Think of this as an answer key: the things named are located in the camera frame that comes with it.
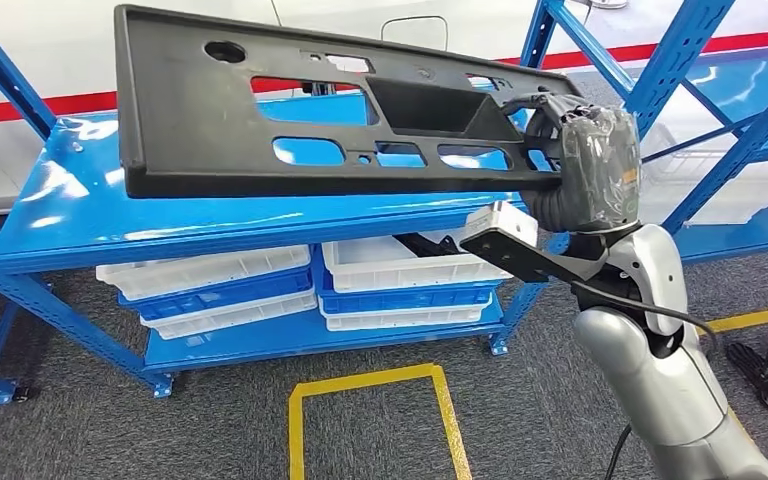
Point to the yellow floor tape square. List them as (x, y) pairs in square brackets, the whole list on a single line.
[(755, 319), (296, 437)]

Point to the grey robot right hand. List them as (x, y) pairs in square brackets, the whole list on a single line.
[(602, 172)]

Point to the blue metal shelf rack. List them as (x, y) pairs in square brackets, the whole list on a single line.
[(92, 218), (755, 99)]

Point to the white car with red stripe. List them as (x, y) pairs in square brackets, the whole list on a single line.
[(59, 53)]

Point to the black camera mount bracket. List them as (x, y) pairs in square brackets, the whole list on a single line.
[(523, 262)]

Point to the white car fuel flap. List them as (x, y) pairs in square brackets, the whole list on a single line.
[(417, 33)]

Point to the black curved part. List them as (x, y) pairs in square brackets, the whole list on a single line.
[(424, 245)]

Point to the black cylinder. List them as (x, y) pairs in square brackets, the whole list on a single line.
[(318, 87)]

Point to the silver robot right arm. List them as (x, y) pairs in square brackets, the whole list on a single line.
[(656, 371)]

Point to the white plastic tray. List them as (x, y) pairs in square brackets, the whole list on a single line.
[(238, 318), (410, 275), (192, 272), (410, 320)]

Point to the black plastic panel part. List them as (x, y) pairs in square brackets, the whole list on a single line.
[(178, 132)]

